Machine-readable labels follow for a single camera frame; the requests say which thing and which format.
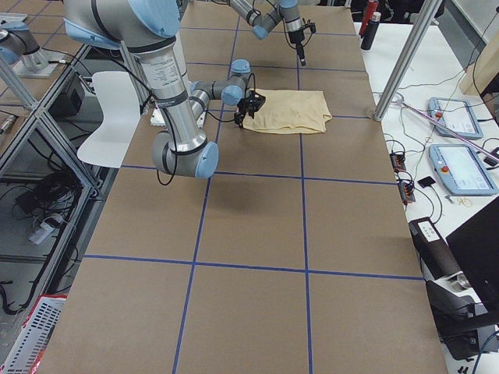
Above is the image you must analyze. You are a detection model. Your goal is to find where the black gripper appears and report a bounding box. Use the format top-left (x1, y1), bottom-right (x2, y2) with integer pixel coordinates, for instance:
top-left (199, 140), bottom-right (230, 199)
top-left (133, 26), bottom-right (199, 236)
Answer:
top-left (234, 98), bottom-right (254, 129)
top-left (288, 27), bottom-right (306, 66)

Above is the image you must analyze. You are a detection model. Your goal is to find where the cream long-sleeve California shirt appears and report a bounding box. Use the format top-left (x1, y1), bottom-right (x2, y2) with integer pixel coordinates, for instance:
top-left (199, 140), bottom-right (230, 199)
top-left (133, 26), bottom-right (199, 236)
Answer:
top-left (242, 90), bottom-right (333, 135)

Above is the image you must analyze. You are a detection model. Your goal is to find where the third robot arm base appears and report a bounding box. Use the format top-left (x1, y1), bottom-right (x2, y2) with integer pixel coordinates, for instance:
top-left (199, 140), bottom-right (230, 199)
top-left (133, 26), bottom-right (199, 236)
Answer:
top-left (1, 19), bottom-right (67, 78)

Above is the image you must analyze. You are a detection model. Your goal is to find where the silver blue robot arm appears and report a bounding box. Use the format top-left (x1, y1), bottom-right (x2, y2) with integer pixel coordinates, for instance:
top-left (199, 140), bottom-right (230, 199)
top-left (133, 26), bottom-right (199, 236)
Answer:
top-left (227, 0), bottom-right (316, 66)
top-left (64, 1), bottom-right (254, 178)

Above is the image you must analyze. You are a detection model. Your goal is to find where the black water bottle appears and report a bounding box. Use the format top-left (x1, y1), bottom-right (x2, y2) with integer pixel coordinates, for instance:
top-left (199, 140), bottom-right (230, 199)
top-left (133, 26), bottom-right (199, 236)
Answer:
top-left (360, 12), bottom-right (381, 51)

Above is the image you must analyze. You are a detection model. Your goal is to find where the red water bottle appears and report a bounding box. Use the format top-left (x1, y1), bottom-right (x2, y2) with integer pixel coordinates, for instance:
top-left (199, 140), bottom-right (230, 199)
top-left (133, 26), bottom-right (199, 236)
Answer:
top-left (359, 0), bottom-right (378, 37)

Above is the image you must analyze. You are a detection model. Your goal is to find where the white plastic chair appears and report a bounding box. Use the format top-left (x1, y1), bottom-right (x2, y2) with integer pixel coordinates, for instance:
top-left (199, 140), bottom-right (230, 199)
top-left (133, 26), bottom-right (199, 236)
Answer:
top-left (77, 71), bottom-right (141, 168)

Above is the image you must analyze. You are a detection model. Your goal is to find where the upper orange relay board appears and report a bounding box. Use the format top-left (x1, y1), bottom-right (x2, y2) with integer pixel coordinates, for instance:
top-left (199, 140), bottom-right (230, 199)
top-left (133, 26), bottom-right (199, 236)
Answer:
top-left (390, 153), bottom-right (406, 173)

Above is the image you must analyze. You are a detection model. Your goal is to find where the orange relay board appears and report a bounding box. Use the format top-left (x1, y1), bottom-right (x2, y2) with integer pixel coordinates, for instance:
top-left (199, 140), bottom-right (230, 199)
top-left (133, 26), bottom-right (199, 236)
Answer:
top-left (390, 153), bottom-right (406, 173)
top-left (398, 180), bottom-right (416, 206)

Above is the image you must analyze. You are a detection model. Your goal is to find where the black floor power box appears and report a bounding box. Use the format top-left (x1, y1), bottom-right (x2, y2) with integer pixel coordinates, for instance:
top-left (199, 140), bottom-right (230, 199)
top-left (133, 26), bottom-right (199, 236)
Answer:
top-left (48, 75), bottom-right (85, 118)

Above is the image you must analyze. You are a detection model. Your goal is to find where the upper teach pendant tablet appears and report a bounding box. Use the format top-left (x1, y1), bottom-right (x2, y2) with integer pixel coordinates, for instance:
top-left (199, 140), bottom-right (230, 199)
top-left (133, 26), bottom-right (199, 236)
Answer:
top-left (427, 97), bottom-right (483, 139)

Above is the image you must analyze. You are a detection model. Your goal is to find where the teach pendant tablet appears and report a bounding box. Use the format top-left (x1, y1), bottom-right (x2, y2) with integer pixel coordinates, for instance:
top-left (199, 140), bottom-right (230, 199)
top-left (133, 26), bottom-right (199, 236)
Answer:
top-left (427, 97), bottom-right (483, 139)
top-left (428, 144), bottom-right (498, 196)

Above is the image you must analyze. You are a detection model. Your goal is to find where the lower orange relay board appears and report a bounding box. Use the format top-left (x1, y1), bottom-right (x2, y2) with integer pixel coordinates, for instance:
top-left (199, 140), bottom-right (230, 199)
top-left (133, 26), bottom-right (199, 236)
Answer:
top-left (398, 180), bottom-right (416, 206)

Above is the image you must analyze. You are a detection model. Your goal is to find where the small black square pad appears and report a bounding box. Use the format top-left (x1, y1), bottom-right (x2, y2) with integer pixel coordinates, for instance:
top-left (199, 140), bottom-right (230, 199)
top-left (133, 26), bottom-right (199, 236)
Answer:
top-left (417, 176), bottom-right (436, 189)

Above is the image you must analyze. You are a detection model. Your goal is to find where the reacher grabber stick tool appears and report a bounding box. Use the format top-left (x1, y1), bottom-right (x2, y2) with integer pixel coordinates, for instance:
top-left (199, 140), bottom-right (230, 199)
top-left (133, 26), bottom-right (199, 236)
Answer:
top-left (395, 99), bottom-right (499, 163)

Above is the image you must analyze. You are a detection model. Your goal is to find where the lower teach pendant tablet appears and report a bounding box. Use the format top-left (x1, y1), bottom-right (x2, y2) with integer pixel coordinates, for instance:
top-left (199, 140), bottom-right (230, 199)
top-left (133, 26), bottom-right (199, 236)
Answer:
top-left (428, 144), bottom-right (498, 196)

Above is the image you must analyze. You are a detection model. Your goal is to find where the black box with label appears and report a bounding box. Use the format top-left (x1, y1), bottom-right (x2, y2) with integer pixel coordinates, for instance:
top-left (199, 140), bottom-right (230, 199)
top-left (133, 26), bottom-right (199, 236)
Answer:
top-left (409, 217), bottom-right (461, 279)

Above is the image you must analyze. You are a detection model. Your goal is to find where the black monitor on stand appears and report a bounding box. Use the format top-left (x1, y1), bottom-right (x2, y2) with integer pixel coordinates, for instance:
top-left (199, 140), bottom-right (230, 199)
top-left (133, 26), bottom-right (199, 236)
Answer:
top-left (426, 199), bottom-right (498, 360)

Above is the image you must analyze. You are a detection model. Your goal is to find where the white perforated plastic basket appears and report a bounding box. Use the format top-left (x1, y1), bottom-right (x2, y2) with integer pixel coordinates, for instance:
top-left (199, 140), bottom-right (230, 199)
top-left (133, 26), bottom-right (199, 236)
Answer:
top-left (1, 295), bottom-right (67, 373)

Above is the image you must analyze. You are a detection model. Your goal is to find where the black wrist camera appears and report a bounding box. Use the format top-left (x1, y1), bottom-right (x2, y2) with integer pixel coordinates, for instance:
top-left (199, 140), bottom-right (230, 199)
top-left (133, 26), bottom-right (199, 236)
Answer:
top-left (248, 90), bottom-right (266, 117)
top-left (302, 19), bottom-right (317, 34)

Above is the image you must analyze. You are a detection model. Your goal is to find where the aluminium frame post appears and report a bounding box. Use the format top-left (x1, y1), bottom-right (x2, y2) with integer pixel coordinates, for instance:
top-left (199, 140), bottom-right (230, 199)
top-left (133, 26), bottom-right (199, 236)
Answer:
top-left (373, 0), bottom-right (442, 122)

